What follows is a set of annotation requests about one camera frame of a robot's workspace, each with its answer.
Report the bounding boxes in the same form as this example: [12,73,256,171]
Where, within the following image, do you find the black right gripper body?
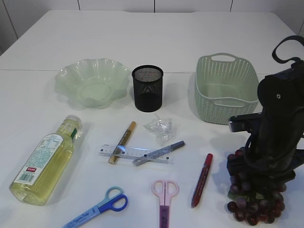
[227,71,304,186]

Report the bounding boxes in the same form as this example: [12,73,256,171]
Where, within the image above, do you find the purple grape bunch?
[227,146,287,226]

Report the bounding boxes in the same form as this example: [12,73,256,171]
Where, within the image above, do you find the clear plastic sheet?
[143,114,175,145]

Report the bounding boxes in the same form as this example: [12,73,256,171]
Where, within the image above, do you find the yellow tea bottle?
[9,115,82,206]

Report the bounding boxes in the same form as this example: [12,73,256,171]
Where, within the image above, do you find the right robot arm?
[227,57,304,188]

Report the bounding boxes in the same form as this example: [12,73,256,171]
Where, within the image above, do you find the green woven plastic basket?
[194,54,259,125]

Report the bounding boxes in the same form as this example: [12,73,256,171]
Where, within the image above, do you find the red marker pen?
[191,153,213,208]

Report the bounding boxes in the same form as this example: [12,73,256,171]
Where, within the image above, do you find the silver marker pen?
[133,141,185,166]

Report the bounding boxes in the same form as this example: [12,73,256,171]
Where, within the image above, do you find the black mesh pen cup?
[132,65,163,113]

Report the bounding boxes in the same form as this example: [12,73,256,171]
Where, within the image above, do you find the gold marker pen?
[108,121,136,164]

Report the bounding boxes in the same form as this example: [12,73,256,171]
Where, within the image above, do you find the clear plastic ruler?
[98,144,174,164]

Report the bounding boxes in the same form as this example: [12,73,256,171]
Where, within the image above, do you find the green wavy glass plate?
[54,58,131,109]

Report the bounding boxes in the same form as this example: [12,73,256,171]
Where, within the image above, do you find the pink scissors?
[152,179,179,228]

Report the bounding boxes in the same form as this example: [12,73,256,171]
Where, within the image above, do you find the blue scissors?
[63,186,128,228]

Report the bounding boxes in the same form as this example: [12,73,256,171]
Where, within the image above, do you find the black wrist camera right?
[228,113,262,133]

